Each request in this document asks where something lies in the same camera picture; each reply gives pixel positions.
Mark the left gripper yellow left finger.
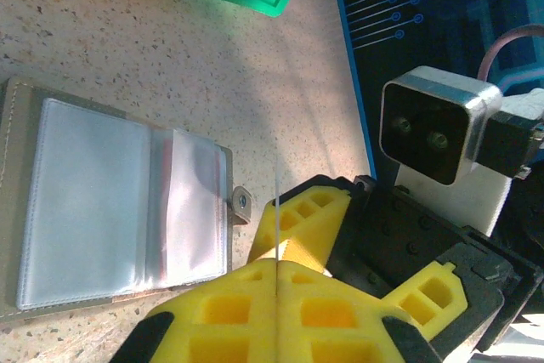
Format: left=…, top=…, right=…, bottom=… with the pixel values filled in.
left=110, top=258, right=278, bottom=363

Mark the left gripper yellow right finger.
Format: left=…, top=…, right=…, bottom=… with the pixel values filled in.
left=275, top=258, right=444, bottom=363

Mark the plastic credit card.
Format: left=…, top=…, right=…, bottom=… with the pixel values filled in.
left=273, top=153, right=281, bottom=296

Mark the grey card holder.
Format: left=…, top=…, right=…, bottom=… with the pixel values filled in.
left=0, top=76, right=256, bottom=326

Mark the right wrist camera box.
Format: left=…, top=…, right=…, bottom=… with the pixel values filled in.
left=379, top=65, right=505, bottom=188

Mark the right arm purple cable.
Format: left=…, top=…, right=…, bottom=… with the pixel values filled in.
left=479, top=25, right=544, bottom=83

